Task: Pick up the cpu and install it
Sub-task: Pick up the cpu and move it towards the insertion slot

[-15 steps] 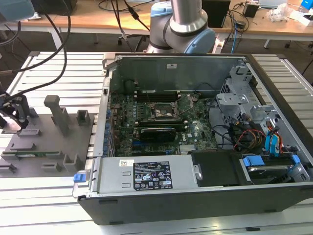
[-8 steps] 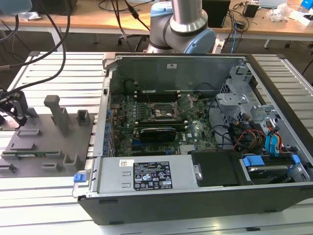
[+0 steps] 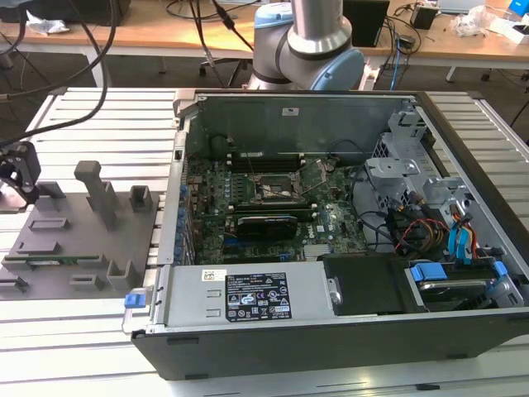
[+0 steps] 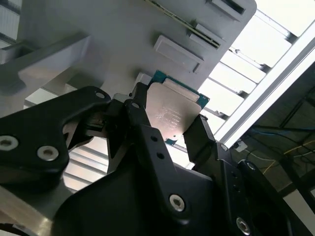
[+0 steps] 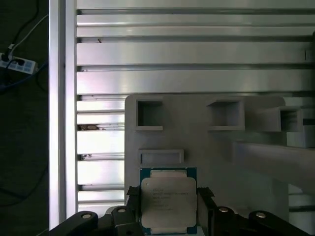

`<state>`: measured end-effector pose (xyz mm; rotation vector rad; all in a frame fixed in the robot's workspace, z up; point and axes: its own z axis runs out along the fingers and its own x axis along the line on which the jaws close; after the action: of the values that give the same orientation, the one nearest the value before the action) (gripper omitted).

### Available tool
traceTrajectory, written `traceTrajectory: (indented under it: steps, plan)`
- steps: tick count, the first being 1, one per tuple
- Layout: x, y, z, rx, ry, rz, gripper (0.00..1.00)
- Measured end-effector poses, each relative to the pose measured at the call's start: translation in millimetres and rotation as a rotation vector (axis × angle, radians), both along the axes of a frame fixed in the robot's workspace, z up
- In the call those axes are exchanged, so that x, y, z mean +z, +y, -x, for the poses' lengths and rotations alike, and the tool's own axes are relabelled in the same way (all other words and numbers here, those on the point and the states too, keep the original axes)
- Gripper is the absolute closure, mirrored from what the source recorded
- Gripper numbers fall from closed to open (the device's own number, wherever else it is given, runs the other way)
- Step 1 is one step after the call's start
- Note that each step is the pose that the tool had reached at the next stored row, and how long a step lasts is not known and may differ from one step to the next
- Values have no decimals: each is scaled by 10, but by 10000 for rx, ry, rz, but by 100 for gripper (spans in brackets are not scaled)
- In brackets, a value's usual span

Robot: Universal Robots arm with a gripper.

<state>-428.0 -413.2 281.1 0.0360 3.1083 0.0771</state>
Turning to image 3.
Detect green motherboard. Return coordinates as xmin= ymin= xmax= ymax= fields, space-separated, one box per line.
xmin=183 ymin=151 xmax=369 ymax=265

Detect hard disk blue carrier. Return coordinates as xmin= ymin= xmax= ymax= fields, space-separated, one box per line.
xmin=406 ymin=259 xmax=513 ymax=314

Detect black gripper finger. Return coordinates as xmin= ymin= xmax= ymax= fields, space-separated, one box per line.
xmin=0 ymin=141 xmax=43 ymax=207

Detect crumpled white paper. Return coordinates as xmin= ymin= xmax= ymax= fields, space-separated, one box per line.
xmin=24 ymin=8 xmax=71 ymax=37

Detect white plastic bag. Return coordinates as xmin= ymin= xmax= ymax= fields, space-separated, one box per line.
xmin=449 ymin=4 xmax=497 ymax=39

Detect black computer tower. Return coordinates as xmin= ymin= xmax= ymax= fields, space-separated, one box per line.
xmin=341 ymin=0 xmax=392 ymax=49

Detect grey parts rack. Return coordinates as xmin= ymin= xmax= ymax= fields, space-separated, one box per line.
xmin=0 ymin=160 xmax=161 ymax=301

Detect silver disk bay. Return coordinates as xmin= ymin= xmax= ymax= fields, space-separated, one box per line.
xmin=365 ymin=156 xmax=419 ymax=202

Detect large black box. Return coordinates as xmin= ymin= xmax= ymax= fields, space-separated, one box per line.
xmin=0 ymin=0 xmax=133 ymax=26

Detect black graphics card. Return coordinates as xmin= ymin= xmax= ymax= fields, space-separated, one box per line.
xmin=236 ymin=213 xmax=299 ymax=243

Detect blue hanging cable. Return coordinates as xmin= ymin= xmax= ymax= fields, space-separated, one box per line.
xmin=392 ymin=35 xmax=408 ymax=90

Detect small black box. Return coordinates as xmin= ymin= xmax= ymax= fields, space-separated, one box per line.
xmin=410 ymin=4 xmax=439 ymax=31

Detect wooden desk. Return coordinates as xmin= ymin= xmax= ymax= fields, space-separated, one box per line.
xmin=0 ymin=17 xmax=257 ymax=88
xmin=371 ymin=0 xmax=529 ymax=84

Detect silver metal bracket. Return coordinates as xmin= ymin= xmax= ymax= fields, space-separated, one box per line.
xmin=422 ymin=176 xmax=470 ymax=210

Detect black plastic air shroud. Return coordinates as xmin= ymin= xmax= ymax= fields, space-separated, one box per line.
xmin=321 ymin=252 xmax=414 ymax=318

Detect black PC case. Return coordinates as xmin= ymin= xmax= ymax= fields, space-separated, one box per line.
xmin=131 ymin=88 xmax=529 ymax=381

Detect CPU socket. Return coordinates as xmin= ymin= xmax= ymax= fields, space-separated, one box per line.
xmin=251 ymin=171 xmax=303 ymax=203

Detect blue case latch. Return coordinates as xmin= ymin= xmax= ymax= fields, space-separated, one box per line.
xmin=122 ymin=288 xmax=149 ymax=310

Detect silver chipset heatsink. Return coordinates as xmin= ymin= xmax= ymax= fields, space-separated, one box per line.
xmin=303 ymin=243 xmax=332 ymax=261

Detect white blue carton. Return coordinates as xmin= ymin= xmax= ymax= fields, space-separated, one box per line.
xmin=488 ymin=0 xmax=529 ymax=45

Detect red yellow wire bundle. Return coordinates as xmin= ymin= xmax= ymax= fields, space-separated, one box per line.
xmin=390 ymin=217 xmax=451 ymax=253

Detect silver power supply unit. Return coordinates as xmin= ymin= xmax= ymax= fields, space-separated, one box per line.
xmin=149 ymin=264 xmax=345 ymax=334

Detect pale blue flat wire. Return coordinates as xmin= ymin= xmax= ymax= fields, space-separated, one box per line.
xmin=448 ymin=221 xmax=463 ymax=265
xmin=458 ymin=218 xmax=477 ymax=265

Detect black expansion slot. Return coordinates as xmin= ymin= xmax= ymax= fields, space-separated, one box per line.
xmin=225 ymin=244 xmax=290 ymax=256

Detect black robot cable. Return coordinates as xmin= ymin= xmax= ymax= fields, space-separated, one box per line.
xmin=0 ymin=0 xmax=121 ymax=146

